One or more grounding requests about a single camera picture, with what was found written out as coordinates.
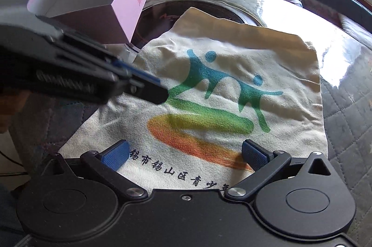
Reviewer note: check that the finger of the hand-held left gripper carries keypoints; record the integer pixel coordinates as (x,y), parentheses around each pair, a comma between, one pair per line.
(136,71)
(151,93)

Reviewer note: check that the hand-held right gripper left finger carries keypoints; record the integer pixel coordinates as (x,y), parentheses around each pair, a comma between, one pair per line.
(114,158)

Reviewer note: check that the round black induction cooktop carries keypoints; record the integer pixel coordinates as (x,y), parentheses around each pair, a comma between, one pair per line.
(157,23)

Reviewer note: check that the beige canvas shopping bag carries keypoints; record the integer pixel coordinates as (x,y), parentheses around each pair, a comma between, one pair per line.
(221,107)

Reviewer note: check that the grey quilted table cover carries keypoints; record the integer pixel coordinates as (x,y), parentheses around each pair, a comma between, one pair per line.
(343,125)

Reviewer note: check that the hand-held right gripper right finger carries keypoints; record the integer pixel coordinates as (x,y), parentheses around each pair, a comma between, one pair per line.
(252,155)

